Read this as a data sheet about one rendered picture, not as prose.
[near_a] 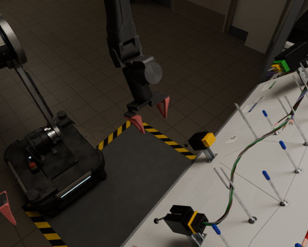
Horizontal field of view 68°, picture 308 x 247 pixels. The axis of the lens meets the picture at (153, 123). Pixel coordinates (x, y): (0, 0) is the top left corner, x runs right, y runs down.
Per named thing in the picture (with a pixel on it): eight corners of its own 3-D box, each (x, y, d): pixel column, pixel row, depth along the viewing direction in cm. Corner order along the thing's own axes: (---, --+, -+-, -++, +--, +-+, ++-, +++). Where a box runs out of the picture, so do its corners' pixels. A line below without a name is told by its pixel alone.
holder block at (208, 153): (198, 155, 87) (183, 135, 85) (222, 153, 77) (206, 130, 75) (191, 163, 85) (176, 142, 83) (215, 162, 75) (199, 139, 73)
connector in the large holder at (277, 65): (290, 69, 79) (285, 59, 78) (283, 74, 79) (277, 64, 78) (280, 69, 85) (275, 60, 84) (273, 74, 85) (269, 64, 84)
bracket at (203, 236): (199, 233, 52) (188, 217, 51) (207, 234, 50) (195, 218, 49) (189, 250, 50) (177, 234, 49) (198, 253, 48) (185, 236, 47)
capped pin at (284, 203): (288, 205, 44) (267, 172, 43) (280, 207, 45) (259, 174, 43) (287, 200, 45) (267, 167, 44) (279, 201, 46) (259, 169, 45)
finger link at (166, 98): (176, 116, 74) (167, 90, 70) (160, 127, 71) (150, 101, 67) (163, 113, 80) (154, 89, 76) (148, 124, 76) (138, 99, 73)
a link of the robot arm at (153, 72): (131, 37, 66) (106, 48, 62) (155, 31, 57) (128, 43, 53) (146, 76, 71) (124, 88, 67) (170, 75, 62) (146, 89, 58)
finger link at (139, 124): (161, 127, 71) (151, 100, 67) (144, 139, 68) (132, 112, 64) (148, 123, 77) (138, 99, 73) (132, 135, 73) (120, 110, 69)
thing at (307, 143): (302, 146, 56) (275, 99, 53) (304, 142, 57) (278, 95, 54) (311, 145, 54) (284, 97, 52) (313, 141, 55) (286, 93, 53)
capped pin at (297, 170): (303, 169, 50) (285, 138, 48) (299, 174, 49) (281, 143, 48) (296, 168, 51) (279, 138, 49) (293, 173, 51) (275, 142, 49)
